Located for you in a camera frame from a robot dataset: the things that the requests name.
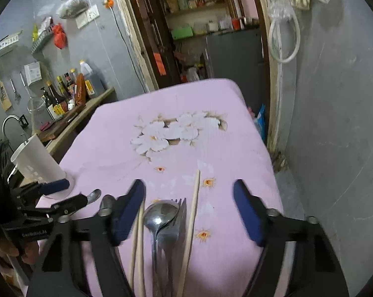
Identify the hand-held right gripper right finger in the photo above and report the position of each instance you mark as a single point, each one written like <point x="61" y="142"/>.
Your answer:
<point x="248" y="213"/>

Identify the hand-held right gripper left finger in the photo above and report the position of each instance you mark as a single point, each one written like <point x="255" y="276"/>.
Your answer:
<point x="129" y="213"/>

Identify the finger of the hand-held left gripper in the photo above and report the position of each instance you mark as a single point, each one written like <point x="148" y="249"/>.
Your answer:
<point x="72" y="204"/>
<point x="56" y="185"/>

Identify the white plastic utensil holder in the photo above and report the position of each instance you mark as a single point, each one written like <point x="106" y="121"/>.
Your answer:
<point x="35" y="164"/>

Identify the metal spoon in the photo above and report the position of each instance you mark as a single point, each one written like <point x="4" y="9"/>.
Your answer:
<point x="160" y="215"/>

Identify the metal fork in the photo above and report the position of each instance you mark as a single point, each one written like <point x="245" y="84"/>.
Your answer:
<point x="175" y="232"/>

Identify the person's left hand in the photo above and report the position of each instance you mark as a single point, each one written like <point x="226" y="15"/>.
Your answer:
<point x="4" y="247"/>

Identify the metal faucet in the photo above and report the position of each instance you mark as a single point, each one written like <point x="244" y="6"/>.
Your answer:
<point x="7" y="120"/>

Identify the wooden cutting board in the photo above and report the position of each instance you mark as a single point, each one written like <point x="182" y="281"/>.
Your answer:
<point x="59" y="125"/>

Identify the hanging wooden board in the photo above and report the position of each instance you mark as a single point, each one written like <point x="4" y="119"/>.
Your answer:
<point x="4" y="99"/>

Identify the pink floral tablecloth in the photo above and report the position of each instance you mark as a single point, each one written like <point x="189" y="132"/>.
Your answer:
<point x="205" y="148"/>

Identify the dark yellow-label sauce bottle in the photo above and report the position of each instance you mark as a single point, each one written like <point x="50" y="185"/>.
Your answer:
<point x="58" y="106"/>

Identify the metal mesh strainer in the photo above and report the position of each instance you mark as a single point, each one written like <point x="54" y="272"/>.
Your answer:
<point x="36" y="105"/>

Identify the hanging metal opener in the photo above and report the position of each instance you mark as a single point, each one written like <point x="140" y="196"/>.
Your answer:
<point x="15" y="91"/>

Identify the blue packet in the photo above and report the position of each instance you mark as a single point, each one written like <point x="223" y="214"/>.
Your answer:
<point x="261" y="120"/>

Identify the brown sauce pouch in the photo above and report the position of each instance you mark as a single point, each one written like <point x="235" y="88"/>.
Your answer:
<point x="80" y="89"/>

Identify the large oil bottle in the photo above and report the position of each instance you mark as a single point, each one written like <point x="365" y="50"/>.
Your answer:
<point x="93" y="80"/>

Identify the red plastic bag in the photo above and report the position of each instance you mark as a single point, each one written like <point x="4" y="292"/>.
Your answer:
<point x="59" y="37"/>

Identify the white plastic bag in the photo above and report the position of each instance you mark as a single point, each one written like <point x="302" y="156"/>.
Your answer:
<point x="192" y="74"/>

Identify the orange tag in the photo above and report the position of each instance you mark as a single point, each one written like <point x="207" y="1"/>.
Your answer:
<point x="160" y="63"/>

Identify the grey cabinet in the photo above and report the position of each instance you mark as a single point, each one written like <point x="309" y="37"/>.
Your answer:
<point x="232" y="55"/>

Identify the grey plastic bag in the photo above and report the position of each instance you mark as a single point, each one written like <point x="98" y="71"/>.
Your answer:
<point x="70" y="6"/>

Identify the green box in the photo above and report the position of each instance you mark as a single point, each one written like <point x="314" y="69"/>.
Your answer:
<point x="181" y="33"/>

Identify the red container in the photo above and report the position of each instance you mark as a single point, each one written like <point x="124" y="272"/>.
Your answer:
<point x="235" y="24"/>

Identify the orange plug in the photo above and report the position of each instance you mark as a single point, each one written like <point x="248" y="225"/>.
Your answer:
<point x="108" y="2"/>

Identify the wooden shelf unit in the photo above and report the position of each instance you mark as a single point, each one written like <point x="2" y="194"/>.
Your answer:
<point x="201" y="10"/>

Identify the crumpled clear plastic bag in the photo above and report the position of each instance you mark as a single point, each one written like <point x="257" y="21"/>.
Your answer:
<point x="279" y="6"/>

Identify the white wall box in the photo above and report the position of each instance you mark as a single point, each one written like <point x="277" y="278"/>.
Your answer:
<point x="32" y="71"/>

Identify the white wall rack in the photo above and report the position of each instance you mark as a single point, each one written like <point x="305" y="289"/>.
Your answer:
<point x="1" y="48"/>

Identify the white wall socket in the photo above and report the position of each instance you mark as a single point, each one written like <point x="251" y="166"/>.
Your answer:
<point x="89" y="15"/>

